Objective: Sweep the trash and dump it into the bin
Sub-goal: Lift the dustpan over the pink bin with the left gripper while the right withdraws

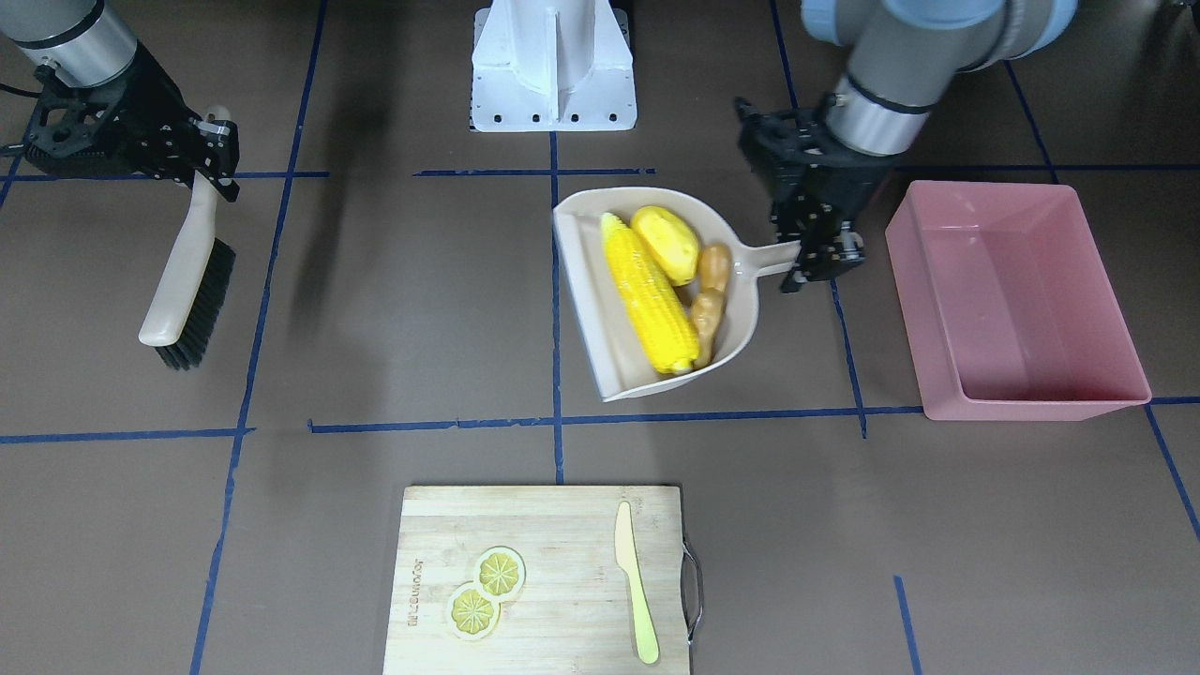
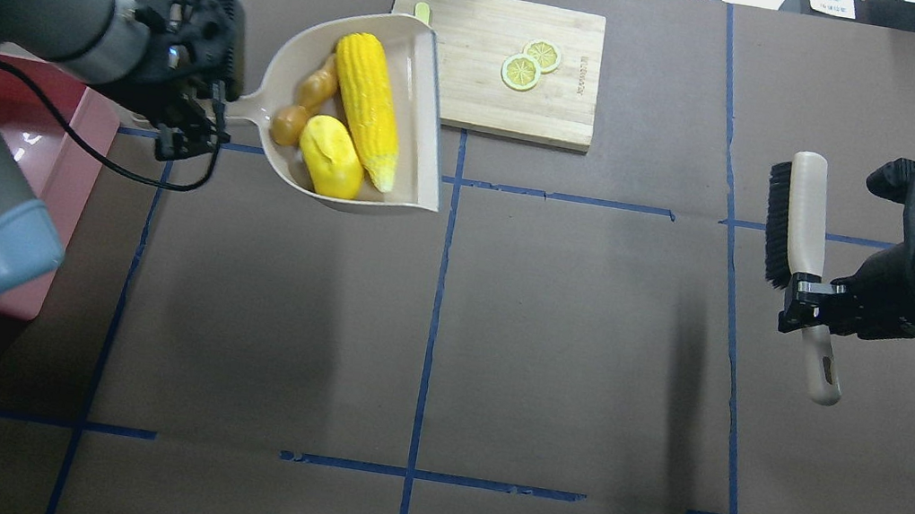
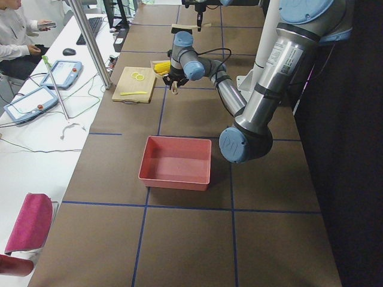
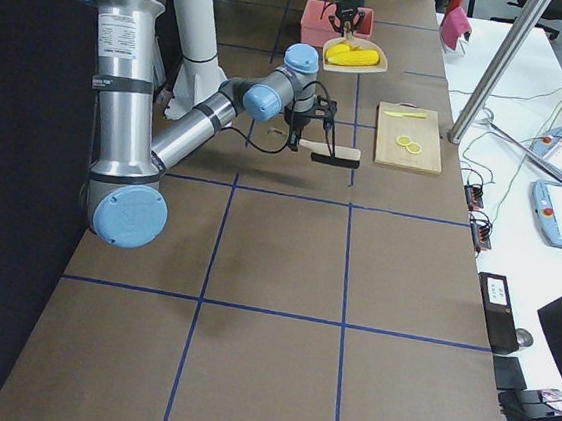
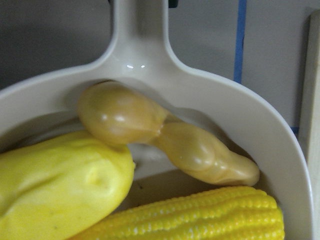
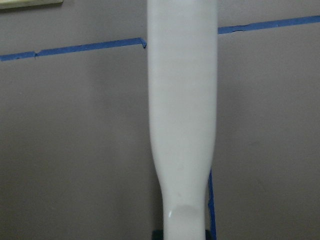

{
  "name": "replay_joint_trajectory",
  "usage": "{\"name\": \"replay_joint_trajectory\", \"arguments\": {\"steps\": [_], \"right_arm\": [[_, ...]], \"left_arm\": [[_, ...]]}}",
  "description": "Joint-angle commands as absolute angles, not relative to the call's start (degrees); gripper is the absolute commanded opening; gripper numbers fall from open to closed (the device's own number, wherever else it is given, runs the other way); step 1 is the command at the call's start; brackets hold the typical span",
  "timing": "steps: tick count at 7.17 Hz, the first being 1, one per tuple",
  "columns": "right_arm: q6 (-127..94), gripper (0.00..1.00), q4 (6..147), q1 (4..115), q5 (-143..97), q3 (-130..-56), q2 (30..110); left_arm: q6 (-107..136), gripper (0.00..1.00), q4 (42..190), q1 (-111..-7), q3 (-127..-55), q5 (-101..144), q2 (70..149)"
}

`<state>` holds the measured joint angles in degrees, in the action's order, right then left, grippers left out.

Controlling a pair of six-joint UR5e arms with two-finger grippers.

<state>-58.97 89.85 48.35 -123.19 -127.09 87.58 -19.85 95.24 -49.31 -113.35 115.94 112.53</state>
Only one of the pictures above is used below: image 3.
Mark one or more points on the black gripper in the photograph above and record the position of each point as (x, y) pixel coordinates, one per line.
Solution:
(174, 73)
(199, 12)

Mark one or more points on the yellow corn cob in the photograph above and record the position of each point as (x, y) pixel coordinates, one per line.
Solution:
(162, 67)

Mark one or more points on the beige hand brush black bristles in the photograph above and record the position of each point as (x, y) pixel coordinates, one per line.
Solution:
(175, 28)

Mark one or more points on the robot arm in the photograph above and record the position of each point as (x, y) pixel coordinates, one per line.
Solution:
(291, 33)
(226, 3)

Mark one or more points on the pink plastic bin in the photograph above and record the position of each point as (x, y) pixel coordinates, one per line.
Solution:
(177, 163)

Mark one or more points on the bamboo cutting board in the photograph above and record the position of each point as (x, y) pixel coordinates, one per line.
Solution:
(127, 83)

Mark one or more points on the yellow plastic knife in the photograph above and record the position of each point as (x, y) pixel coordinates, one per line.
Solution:
(133, 93)

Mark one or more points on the teach pendant far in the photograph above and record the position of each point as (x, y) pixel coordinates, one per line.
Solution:
(65, 73)

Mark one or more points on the teach pendant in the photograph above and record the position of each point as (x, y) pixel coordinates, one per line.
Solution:
(65, 73)
(31, 105)

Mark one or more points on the black computer mouse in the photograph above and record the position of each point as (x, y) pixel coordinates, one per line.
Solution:
(69, 52)

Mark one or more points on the thin metal rod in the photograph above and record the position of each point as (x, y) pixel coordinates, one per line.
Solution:
(48, 66)

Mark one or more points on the white side desk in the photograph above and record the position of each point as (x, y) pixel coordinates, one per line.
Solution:
(40, 156)

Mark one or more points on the teach pendant near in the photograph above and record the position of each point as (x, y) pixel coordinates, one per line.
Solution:
(31, 105)

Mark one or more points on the seated person white shirt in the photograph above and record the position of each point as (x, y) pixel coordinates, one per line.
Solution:
(19, 54)

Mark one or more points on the red chair seat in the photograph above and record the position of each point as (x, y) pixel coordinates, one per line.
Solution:
(12, 266)

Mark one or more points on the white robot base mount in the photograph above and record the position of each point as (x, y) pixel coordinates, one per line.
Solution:
(246, 84)

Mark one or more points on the aluminium frame post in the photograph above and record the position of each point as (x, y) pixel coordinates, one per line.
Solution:
(89, 38)

